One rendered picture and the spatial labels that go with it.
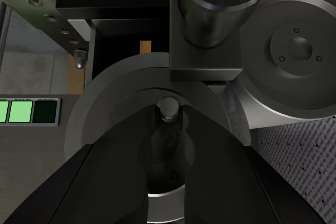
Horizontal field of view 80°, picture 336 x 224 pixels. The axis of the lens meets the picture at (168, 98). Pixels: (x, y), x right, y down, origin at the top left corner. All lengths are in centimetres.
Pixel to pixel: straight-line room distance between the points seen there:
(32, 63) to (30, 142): 307
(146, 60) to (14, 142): 49
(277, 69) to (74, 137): 18
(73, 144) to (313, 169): 26
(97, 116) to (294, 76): 16
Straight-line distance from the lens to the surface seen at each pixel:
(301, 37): 21
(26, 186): 60
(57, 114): 56
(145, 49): 189
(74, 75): 273
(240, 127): 17
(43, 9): 44
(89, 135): 17
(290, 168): 34
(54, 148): 57
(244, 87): 17
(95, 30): 21
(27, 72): 361
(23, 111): 61
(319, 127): 29
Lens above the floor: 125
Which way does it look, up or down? 12 degrees down
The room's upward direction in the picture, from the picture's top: 180 degrees counter-clockwise
